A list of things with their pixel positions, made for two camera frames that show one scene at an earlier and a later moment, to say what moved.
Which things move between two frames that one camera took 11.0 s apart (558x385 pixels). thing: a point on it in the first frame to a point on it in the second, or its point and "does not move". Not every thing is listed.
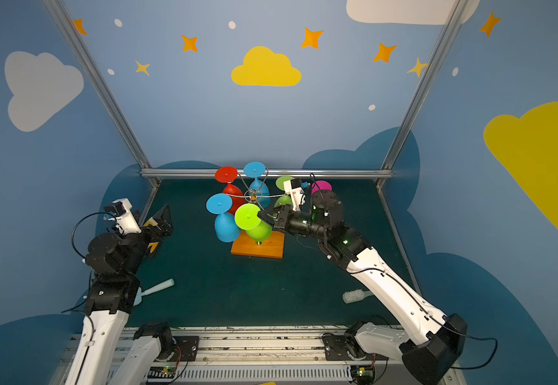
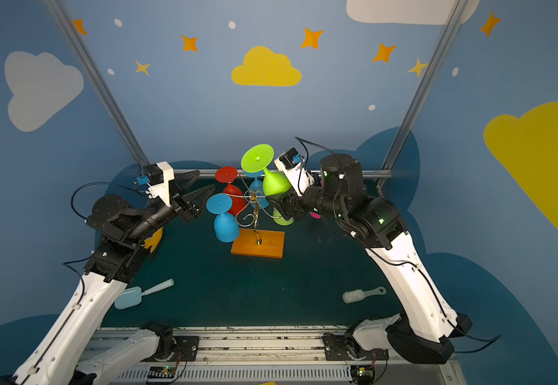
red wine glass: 228,174 does not move
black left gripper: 154,228 to 177,200
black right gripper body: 281,220 to 291,207
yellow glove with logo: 151,241 does not move
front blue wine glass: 225,226 does not move
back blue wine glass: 258,192 does not move
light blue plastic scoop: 139,297 does not move
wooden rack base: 272,248 does not move
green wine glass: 246,217 to 258,157
